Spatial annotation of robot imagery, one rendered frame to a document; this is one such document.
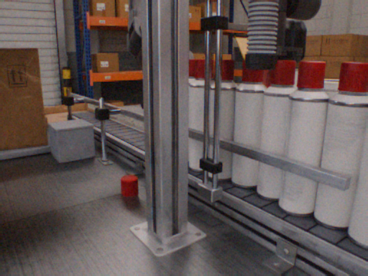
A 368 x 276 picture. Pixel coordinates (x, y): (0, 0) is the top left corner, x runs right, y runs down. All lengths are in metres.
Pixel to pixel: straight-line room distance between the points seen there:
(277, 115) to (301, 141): 0.06
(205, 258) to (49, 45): 4.42
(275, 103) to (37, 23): 4.41
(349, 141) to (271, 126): 0.11
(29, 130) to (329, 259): 0.78
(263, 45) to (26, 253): 0.40
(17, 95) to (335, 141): 0.77
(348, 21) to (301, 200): 5.25
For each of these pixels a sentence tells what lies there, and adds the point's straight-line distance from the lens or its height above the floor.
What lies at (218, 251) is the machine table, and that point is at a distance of 0.44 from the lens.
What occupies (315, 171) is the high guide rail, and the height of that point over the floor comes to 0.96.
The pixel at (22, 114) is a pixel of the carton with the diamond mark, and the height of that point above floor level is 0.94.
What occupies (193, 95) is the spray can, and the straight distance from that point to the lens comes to 0.55.
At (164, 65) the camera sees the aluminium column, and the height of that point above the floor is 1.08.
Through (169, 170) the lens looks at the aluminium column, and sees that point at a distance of 0.41.
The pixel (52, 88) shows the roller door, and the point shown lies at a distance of 4.72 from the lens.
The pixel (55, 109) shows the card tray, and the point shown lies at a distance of 1.59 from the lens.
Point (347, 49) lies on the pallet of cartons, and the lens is 3.93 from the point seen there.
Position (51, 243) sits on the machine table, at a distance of 0.49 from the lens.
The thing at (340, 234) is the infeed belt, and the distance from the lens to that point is 0.43.
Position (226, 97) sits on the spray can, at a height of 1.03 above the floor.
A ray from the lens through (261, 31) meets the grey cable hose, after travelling 0.33.
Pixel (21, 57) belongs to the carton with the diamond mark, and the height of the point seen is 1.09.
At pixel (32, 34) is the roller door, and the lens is 4.69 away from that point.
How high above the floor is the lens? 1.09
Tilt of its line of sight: 15 degrees down
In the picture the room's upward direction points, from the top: straight up
